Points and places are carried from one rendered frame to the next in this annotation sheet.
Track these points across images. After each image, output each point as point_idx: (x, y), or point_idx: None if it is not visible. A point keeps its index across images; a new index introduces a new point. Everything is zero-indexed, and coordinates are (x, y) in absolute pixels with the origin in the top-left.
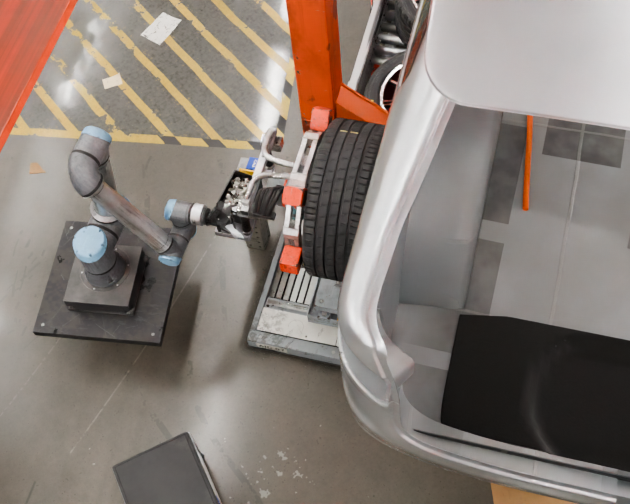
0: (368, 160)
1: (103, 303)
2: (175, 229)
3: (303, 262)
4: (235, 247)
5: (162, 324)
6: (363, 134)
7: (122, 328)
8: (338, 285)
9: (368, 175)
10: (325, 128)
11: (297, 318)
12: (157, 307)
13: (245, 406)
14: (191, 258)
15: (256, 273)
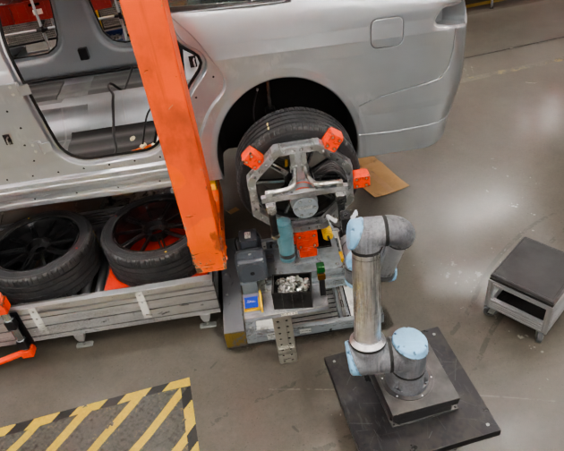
0: (290, 108)
1: (439, 363)
2: None
3: None
4: (302, 369)
5: (421, 331)
6: (267, 121)
7: (444, 357)
8: (320, 258)
9: (302, 106)
10: (260, 153)
11: (349, 293)
12: None
13: (430, 306)
14: (328, 397)
15: (320, 344)
